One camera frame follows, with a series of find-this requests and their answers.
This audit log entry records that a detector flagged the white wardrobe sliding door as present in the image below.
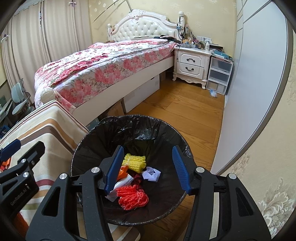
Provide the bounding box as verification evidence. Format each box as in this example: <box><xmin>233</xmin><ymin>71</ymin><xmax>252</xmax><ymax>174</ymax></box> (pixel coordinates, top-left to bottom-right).
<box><xmin>211</xmin><ymin>0</ymin><xmax>292</xmax><ymax>176</ymax></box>

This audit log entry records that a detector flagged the pink floral blanket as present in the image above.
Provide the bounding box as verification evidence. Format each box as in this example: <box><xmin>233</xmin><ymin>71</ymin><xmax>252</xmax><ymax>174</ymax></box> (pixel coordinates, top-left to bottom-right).
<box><xmin>34</xmin><ymin>38</ymin><xmax>177</xmax><ymax>109</ymax></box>

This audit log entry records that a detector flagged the white nightstand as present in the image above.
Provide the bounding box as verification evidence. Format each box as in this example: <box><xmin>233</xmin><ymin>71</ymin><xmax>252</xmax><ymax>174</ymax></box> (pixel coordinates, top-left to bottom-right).
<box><xmin>172</xmin><ymin>47</ymin><xmax>212</xmax><ymax>90</ymax></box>

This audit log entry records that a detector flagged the beige curtain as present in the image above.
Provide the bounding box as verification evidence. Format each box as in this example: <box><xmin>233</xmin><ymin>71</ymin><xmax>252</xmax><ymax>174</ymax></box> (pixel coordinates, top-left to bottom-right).
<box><xmin>40</xmin><ymin>0</ymin><xmax>93</xmax><ymax>63</ymax></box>
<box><xmin>0</xmin><ymin>5</ymin><xmax>51</xmax><ymax>88</ymax></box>

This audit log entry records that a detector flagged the white upholstered bed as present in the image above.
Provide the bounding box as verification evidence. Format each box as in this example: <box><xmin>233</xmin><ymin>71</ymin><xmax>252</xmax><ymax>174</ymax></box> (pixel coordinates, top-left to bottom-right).
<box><xmin>34</xmin><ymin>9</ymin><xmax>185</xmax><ymax>127</ymax></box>

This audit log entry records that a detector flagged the white storage box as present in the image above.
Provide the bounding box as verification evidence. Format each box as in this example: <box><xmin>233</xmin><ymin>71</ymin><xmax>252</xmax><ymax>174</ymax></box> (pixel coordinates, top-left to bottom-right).
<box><xmin>122</xmin><ymin>74</ymin><xmax>160</xmax><ymax>113</ymax></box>

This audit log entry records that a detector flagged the brown cardboard box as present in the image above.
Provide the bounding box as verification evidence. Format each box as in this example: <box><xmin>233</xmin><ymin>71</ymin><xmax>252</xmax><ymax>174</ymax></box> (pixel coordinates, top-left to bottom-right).
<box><xmin>106</xmin><ymin>102</ymin><xmax>125</xmax><ymax>117</ymax></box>

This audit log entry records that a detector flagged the cluttered study desk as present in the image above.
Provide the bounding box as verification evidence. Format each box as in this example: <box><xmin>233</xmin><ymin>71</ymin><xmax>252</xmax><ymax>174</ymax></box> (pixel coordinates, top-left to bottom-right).
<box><xmin>0</xmin><ymin>97</ymin><xmax>14</xmax><ymax>130</ymax></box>

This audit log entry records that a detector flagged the red foam fruit net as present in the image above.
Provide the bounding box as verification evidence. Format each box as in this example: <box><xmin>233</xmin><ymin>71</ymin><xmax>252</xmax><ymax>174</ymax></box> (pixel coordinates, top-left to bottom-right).
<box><xmin>116</xmin><ymin>185</ymin><xmax>149</xmax><ymax>211</ymax></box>

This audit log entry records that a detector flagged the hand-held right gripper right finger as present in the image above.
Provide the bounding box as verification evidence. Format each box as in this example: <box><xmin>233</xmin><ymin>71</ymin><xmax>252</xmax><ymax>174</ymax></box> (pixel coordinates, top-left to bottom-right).
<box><xmin>171</xmin><ymin>145</ymin><xmax>272</xmax><ymax>241</ymax></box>

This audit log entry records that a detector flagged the black item on bed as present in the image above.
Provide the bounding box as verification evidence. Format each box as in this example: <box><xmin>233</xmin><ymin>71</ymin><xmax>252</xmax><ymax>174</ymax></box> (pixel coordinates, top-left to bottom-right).
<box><xmin>154</xmin><ymin>35</ymin><xmax>181</xmax><ymax>42</ymax></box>

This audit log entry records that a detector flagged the yellow foam fruit net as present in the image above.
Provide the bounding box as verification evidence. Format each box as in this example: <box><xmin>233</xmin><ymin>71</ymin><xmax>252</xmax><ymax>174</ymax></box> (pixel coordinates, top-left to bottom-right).
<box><xmin>122</xmin><ymin>153</ymin><xmax>147</xmax><ymax>173</ymax></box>

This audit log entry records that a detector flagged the striped tablecloth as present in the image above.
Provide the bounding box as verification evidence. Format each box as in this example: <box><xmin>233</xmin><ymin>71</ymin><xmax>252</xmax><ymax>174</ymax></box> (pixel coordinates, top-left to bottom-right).
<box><xmin>0</xmin><ymin>100</ymin><xmax>141</xmax><ymax>241</ymax></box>

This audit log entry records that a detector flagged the clear plastic drawer unit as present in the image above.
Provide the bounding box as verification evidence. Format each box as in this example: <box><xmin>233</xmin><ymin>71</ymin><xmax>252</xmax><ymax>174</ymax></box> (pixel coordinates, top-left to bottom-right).
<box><xmin>205</xmin><ymin>57</ymin><xmax>233</xmax><ymax>96</ymax></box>

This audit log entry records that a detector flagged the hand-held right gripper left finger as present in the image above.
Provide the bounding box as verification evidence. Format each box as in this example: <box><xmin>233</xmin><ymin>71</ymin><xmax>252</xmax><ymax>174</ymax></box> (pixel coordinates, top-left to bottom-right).
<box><xmin>25</xmin><ymin>145</ymin><xmax>125</xmax><ymax>241</ymax></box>

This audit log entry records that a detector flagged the orange snack wrapper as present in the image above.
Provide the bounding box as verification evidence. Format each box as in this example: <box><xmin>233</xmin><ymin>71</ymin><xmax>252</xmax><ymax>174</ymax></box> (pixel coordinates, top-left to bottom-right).
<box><xmin>116</xmin><ymin>166</ymin><xmax>129</xmax><ymax>181</ymax></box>

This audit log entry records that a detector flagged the white plastic wrapper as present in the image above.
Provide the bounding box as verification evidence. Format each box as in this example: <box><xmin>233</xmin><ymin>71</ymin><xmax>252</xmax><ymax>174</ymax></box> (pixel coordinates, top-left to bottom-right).
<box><xmin>105</xmin><ymin>174</ymin><xmax>134</xmax><ymax>202</ymax></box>

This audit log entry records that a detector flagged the pale purple tissue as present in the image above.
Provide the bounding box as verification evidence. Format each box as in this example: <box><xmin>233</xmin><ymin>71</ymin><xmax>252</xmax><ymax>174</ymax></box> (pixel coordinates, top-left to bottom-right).
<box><xmin>142</xmin><ymin>166</ymin><xmax>162</xmax><ymax>183</ymax></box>

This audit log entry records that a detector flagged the blue-grey desk chair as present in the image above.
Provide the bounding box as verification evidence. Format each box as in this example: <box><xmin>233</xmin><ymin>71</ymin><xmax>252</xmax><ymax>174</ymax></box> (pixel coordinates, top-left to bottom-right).
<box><xmin>10</xmin><ymin>79</ymin><xmax>35</xmax><ymax>116</ymax></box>

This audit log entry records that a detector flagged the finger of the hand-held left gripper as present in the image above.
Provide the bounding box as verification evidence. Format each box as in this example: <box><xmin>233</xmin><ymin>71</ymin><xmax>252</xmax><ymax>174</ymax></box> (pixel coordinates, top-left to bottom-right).
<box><xmin>0</xmin><ymin>138</ymin><xmax>22</xmax><ymax>161</ymax></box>
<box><xmin>0</xmin><ymin>141</ymin><xmax>45</xmax><ymax>186</ymax></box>

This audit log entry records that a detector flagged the trash bin with black bag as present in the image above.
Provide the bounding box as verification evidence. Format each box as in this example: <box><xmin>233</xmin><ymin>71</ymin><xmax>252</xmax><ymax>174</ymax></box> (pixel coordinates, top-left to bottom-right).
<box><xmin>70</xmin><ymin>115</ymin><xmax>193</xmax><ymax>226</ymax></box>

